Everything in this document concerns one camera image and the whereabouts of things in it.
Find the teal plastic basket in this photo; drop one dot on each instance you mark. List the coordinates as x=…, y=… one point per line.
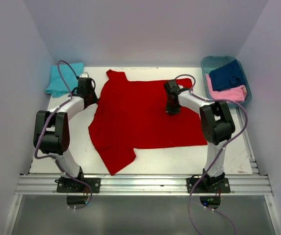
x=210, y=63

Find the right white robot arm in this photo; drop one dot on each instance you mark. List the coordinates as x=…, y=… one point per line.
x=216, y=121

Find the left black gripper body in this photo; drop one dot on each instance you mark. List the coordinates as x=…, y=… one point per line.
x=93, y=98

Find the folded teal t shirt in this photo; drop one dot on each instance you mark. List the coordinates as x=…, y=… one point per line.
x=57, y=87

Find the red t shirt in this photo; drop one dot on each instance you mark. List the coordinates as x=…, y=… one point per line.
x=132, y=114

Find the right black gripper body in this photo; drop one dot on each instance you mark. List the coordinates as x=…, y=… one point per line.
x=172, y=108

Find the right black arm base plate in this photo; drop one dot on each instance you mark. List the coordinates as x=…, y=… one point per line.
x=219, y=184

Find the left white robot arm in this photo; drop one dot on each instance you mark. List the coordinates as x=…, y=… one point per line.
x=52, y=134

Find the aluminium mounting rail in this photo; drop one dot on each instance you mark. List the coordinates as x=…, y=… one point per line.
x=145, y=184

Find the navy blue t shirt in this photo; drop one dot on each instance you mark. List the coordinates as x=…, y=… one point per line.
x=227, y=76

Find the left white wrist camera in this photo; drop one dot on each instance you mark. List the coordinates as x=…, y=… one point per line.
x=84, y=75

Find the pink t shirt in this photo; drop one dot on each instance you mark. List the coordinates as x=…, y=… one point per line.
x=237, y=94

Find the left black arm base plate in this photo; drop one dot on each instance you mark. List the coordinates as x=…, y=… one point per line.
x=66, y=185

